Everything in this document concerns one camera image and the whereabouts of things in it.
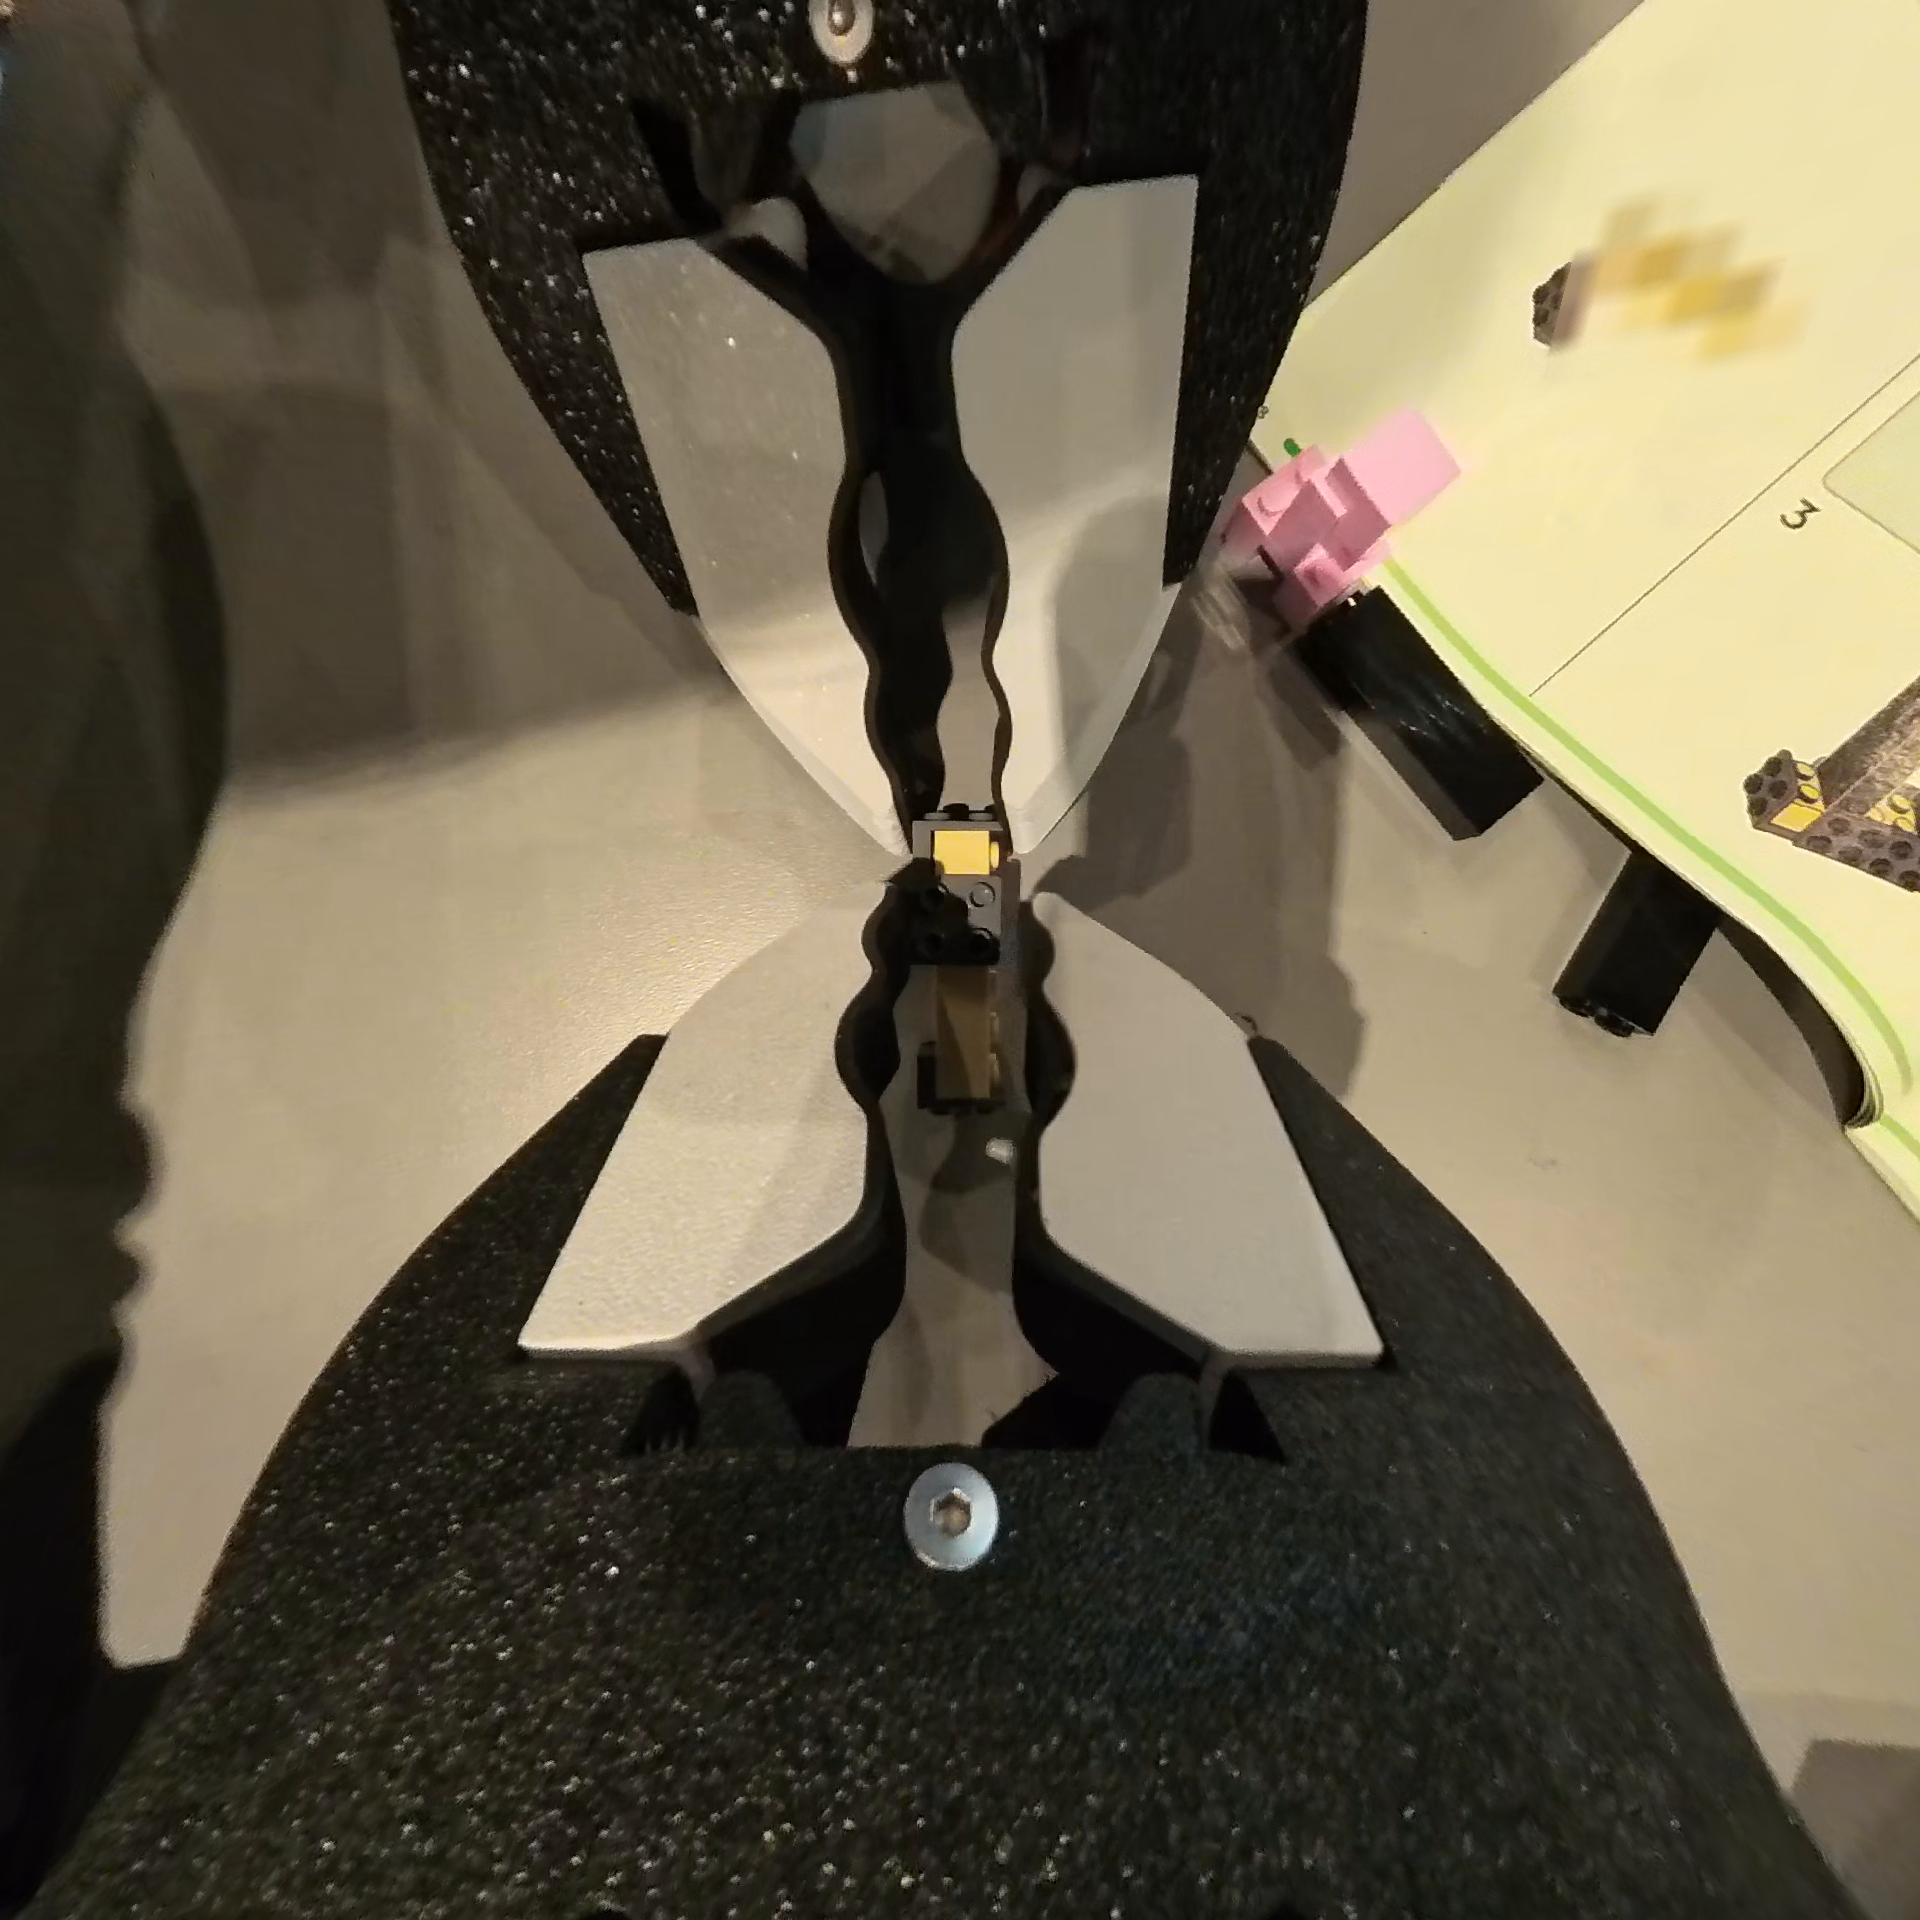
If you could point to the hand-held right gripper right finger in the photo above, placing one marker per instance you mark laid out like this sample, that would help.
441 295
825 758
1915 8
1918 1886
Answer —
1184 1171

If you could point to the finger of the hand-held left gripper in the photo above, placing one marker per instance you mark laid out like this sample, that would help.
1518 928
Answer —
1095 451
720 451

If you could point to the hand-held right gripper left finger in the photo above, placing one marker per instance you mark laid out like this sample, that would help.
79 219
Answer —
705 1171

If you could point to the tan and dark brick assembly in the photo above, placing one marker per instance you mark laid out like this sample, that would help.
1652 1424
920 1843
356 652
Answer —
961 1037

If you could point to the grey desk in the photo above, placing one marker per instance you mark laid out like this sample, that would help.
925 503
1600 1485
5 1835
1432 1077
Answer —
452 902

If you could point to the pink toy brick pig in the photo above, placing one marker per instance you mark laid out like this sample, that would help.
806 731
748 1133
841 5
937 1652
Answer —
1336 510

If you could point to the long black brick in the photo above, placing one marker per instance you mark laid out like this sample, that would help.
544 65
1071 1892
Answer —
1425 721

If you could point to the black rectangular brick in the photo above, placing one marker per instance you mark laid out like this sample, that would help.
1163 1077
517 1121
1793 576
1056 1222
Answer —
1635 944

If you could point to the pale green instruction booklet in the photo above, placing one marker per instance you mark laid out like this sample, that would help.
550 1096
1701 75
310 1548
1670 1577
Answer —
1622 451

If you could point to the person's dark sweater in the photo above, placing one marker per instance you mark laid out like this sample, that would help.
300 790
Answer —
77 750

